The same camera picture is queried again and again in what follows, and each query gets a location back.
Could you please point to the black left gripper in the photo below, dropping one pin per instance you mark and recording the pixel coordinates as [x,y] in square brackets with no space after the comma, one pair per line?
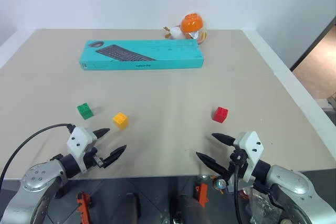
[90,158]

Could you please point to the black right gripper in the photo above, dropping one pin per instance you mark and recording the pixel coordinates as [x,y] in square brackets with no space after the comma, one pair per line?
[239,165]

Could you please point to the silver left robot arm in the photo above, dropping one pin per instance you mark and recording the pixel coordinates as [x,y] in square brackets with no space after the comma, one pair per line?
[36,176]

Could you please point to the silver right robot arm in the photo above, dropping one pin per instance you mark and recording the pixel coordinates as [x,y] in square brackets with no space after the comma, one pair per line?
[288,179]

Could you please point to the yellow toy block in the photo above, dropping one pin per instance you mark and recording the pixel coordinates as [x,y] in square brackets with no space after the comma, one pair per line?
[120,120]

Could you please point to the small round metal part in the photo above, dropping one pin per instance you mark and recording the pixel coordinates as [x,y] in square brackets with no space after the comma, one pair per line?
[219,183]

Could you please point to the red toy block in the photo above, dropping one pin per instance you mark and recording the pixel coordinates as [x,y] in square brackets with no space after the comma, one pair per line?
[220,115]

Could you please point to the green toy block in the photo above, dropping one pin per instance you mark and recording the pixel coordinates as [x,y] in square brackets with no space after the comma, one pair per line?
[85,111]

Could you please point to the orange plastic clamp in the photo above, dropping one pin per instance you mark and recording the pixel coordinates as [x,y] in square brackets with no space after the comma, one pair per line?
[83,205]
[202,193]

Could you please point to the crumpled clear plastic wrap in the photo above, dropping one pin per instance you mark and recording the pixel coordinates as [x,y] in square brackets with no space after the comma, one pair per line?
[262,207]

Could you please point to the teal keyboard box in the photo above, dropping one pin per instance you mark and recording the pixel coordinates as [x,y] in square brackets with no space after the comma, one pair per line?
[147,56]

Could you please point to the clear plastic bag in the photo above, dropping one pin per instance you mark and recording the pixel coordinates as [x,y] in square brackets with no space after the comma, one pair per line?
[200,36]

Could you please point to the white plush toy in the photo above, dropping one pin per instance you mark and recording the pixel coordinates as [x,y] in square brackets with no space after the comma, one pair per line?
[175,32]

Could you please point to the orange plastic bowl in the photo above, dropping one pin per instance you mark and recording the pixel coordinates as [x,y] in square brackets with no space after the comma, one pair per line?
[191,22]

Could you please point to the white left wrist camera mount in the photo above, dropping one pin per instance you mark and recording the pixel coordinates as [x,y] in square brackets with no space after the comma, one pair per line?
[77,140]

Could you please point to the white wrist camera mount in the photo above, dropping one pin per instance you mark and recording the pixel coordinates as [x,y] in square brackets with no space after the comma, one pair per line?
[250,148]
[77,140]

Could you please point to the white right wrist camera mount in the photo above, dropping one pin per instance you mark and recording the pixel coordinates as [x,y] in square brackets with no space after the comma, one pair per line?
[250,148]

